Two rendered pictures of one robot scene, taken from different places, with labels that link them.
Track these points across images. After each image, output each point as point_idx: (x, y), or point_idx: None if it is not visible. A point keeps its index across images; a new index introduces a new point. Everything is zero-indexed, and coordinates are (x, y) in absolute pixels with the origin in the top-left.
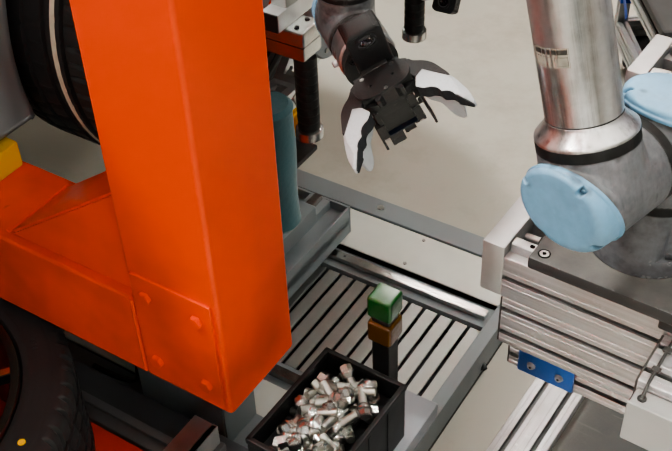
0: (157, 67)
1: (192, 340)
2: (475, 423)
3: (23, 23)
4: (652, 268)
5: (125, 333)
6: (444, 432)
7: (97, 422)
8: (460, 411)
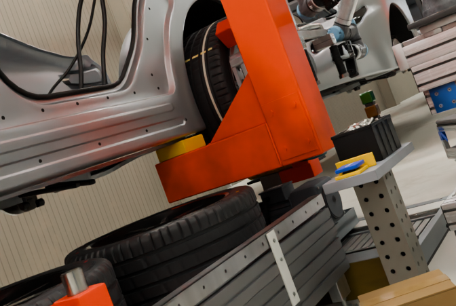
0: None
1: (294, 119)
2: (454, 239)
3: (195, 90)
4: (450, 1)
5: (267, 149)
6: (440, 245)
7: None
8: (444, 240)
